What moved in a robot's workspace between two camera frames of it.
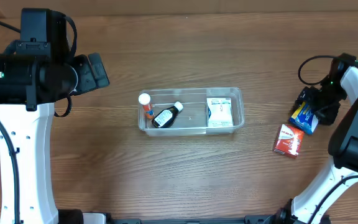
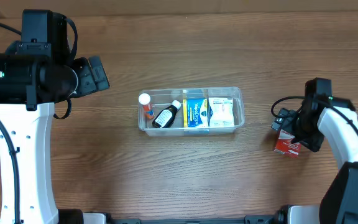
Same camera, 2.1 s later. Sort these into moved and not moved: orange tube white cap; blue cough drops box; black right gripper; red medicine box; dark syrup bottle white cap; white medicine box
Moved: black right gripper; blue cough drops box
Not moved: dark syrup bottle white cap; white medicine box; red medicine box; orange tube white cap
